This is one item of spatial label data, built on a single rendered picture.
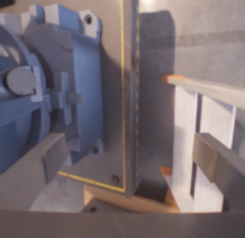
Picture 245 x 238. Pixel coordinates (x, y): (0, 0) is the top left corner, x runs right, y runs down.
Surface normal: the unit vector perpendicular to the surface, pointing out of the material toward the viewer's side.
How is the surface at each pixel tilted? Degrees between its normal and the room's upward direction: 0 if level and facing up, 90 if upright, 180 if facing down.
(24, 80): 73
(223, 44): 0
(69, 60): 0
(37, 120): 0
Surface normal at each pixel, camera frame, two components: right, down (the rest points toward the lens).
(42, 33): -0.39, 0.24
